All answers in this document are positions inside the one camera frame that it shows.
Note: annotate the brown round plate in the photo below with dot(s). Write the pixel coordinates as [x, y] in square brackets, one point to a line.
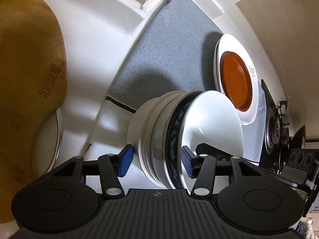
[236, 81]

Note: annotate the grey table mat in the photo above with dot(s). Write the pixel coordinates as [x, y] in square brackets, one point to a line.
[175, 52]

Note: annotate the black gas stove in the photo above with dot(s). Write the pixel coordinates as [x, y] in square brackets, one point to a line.
[277, 141]

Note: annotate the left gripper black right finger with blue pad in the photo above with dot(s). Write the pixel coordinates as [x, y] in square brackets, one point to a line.
[208, 163]

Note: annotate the white floral square plate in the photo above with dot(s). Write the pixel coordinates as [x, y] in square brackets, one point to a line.
[228, 42]

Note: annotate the white bowl blue pattern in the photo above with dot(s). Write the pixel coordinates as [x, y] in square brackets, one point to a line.
[201, 117]

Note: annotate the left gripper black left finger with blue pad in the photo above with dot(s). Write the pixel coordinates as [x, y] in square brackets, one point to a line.
[109, 167]

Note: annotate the wooden cutting board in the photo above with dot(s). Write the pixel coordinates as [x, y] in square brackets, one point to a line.
[33, 85]

